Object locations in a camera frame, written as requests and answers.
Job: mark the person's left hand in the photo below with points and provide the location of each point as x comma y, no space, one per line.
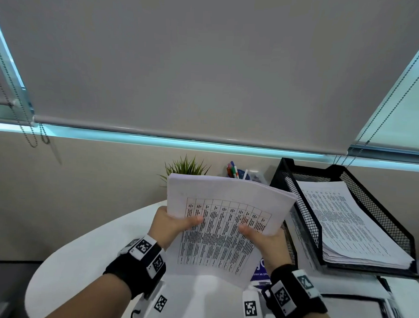
165,228

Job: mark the person's right hand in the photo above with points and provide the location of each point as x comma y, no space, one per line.
275,250

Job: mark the black mesh paper tray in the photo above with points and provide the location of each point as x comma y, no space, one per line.
306,210

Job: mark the printed paper bundle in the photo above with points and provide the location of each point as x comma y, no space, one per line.
364,261
346,284
222,192
345,215
364,258

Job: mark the black marker pen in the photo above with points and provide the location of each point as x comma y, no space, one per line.
393,307

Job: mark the person's left forearm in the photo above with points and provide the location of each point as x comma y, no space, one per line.
89,297

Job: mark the round purple sticker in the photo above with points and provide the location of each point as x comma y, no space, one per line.
260,270

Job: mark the black left wristband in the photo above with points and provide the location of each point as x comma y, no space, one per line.
121,269

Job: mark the black wristband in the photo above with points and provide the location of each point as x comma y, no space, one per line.
121,269
319,307

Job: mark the potted green plant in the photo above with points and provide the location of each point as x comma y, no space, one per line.
186,166

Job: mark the black right wristband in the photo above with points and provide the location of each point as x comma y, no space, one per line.
319,307

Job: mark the white tape dispenser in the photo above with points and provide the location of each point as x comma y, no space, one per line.
257,176

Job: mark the blue pen holder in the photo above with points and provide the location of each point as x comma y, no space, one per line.
241,174

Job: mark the white table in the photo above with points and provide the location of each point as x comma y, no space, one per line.
80,252

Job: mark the green and white pen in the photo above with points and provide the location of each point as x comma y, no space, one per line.
234,172

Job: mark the glass window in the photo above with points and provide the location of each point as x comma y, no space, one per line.
127,137

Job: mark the grey low cabinet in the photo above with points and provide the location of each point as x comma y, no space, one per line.
3,287

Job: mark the wide grey roller blind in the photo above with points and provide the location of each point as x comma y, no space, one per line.
207,60

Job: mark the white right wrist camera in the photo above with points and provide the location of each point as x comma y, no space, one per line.
251,308

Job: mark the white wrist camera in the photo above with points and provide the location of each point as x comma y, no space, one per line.
251,308
160,303

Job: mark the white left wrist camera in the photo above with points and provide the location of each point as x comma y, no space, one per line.
160,303

